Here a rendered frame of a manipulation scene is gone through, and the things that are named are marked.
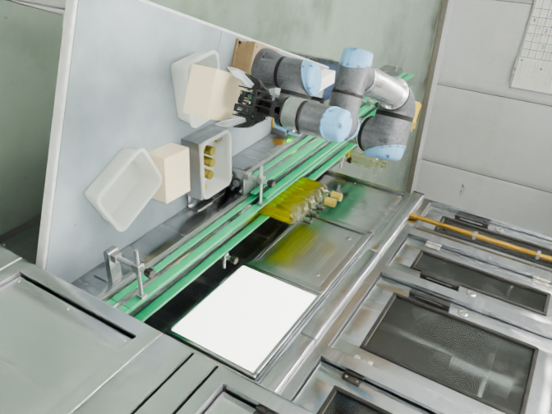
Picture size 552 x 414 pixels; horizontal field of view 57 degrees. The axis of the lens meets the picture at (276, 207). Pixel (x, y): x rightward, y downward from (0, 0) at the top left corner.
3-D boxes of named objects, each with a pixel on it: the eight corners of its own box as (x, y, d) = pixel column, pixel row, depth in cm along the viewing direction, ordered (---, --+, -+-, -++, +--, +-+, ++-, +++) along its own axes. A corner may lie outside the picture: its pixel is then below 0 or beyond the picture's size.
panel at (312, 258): (164, 337, 161) (254, 384, 147) (163, 330, 160) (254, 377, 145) (301, 213, 228) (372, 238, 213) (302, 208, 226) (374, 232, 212)
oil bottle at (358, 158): (337, 159, 274) (383, 172, 262) (338, 149, 271) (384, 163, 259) (341, 155, 278) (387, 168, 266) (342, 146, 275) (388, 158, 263)
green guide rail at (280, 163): (250, 177, 197) (267, 182, 193) (250, 175, 196) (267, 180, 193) (402, 73, 326) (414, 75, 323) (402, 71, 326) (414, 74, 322)
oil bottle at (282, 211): (250, 210, 206) (296, 227, 197) (250, 198, 203) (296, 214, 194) (257, 204, 210) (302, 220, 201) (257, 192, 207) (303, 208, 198)
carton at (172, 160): (149, 197, 170) (166, 204, 167) (146, 153, 162) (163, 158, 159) (173, 184, 179) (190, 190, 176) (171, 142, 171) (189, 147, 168)
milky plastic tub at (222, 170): (185, 195, 186) (204, 202, 182) (181, 138, 175) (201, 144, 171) (213, 177, 199) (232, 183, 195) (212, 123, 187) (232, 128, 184)
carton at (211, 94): (191, 63, 124) (216, 68, 121) (227, 73, 138) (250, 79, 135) (182, 112, 126) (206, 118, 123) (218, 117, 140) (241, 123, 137)
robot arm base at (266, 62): (254, 47, 182) (277, 52, 177) (276, 47, 194) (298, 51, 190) (249, 89, 187) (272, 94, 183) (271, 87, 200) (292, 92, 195)
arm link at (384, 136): (295, 93, 193) (420, 120, 157) (285, 131, 196) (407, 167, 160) (273, 86, 184) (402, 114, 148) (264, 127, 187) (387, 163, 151)
